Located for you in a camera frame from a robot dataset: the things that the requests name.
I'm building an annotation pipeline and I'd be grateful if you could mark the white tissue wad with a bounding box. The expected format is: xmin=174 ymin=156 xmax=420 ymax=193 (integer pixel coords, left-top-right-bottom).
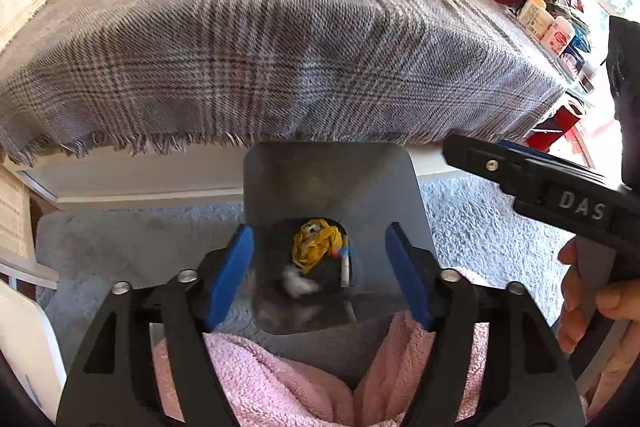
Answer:
xmin=281 ymin=264 xmax=321 ymax=299

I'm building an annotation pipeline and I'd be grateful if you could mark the white jar red label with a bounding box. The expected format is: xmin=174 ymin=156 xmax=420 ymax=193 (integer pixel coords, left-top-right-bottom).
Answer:
xmin=541 ymin=16 xmax=576 ymax=56

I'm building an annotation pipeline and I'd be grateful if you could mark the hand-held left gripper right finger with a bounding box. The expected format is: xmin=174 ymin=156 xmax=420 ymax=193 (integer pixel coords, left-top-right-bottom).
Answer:
xmin=384 ymin=222 xmax=587 ymax=427

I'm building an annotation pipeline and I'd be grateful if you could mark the person's right hand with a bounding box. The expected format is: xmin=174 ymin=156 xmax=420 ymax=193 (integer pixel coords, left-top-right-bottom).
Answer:
xmin=556 ymin=238 xmax=640 ymax=418

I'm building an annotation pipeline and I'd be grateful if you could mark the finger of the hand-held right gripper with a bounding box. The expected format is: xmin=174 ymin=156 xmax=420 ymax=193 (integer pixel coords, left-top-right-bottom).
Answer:
xmin=442 ymin=134 xmax=551 ymax=198
xmin=499 ymin=139 xmax=622 ymax=188

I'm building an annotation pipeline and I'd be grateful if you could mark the pink fleece clothing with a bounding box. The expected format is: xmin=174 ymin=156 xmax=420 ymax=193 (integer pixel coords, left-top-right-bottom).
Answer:
xmin=152 ymin=267 xmax=491 ymax=427

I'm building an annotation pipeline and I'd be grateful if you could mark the grey metal bin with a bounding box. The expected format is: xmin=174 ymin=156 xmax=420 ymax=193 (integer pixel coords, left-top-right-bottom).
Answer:
xmin=243 ymin=142 xmax=435 ymax=336

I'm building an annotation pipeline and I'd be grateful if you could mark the white plastic tube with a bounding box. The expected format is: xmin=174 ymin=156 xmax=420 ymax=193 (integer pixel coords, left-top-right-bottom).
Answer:
xmin=336 ymin=243 xmax=357 ymax=289

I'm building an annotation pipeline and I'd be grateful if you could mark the grey plaid cloth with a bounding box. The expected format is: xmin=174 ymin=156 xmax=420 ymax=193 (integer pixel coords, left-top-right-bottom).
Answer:
xmin=0 ymin=0 xmax=571 ymax=168

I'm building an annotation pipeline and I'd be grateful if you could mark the yellow crumpled wrapper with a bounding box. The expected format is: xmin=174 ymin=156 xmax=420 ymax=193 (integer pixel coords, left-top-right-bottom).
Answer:
xmin=291 ymin=218 xmax=347 ymax=278

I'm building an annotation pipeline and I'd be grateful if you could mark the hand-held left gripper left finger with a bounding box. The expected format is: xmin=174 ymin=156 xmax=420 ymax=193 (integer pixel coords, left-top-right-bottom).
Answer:
xmin=56 ymin=224 xmax=256 ymax=427

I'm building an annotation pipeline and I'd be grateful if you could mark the red stool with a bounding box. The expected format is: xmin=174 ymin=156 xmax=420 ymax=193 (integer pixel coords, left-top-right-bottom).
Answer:
xmin=525 ymin=104 xmax=585 ymax=152

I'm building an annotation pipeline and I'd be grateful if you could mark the white board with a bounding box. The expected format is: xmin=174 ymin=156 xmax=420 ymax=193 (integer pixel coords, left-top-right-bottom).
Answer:
xmin=0 ymin=279 xmax=67 ymax=423

